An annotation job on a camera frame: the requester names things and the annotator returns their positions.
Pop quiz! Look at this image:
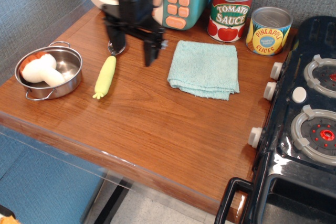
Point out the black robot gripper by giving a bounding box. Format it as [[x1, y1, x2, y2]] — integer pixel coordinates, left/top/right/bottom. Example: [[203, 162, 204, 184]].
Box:
[[102, 0, 165, 67]]

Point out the light blue cloth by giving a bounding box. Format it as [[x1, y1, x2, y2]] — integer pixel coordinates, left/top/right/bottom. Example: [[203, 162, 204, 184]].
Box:
[[167, 40, 239, 101]]

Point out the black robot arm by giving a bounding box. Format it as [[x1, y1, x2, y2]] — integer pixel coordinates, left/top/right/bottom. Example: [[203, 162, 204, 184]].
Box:
[[102, 0, 165, 67]]

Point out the grey stove knob bottom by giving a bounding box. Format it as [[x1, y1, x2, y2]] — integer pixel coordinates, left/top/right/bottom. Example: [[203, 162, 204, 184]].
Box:
[[248, 127, 263, 148]]

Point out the grey stove knob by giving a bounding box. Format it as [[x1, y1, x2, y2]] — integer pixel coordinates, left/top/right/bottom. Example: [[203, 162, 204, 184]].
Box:
[[264, 82, 277, 101], [270, 62, 283, 80], [248, 127, 263, 148]]

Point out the small steel pot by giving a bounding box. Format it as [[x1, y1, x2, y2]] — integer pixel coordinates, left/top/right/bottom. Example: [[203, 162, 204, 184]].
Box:
[[15, 41, 83, 101]]

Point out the white plush mushroom toy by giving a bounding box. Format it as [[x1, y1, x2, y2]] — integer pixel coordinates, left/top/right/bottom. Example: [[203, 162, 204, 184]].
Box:
[[19, 51, 66, 87]]

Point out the tomato sauce can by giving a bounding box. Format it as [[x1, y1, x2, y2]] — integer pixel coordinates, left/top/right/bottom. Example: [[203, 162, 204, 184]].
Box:
[[207, 0, 253, 42]]

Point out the pineapple slices can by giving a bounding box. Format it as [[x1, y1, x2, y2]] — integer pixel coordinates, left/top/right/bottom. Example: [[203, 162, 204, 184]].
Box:
[[246, 6, 293, 56]]

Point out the grey stove knob middle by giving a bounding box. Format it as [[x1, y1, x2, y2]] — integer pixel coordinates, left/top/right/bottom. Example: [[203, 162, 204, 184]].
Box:
[[264, 82, 277, 101]]

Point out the grey stove knob top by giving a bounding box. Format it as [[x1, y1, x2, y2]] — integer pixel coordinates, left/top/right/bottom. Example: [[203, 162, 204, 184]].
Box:
[[270, 62, 283, 80]]

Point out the black toy stove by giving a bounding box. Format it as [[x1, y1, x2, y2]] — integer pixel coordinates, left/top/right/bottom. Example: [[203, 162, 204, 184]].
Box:
[[215, 16, 335, 223]]

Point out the orange plush toy corner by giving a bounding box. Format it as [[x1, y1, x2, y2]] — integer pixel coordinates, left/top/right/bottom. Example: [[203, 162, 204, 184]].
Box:
[[0, 216, 20, 224]]

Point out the yellow handled metal spoon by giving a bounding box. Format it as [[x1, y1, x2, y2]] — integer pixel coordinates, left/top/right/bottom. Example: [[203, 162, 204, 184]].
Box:
[[92, 41, 126, 100]]

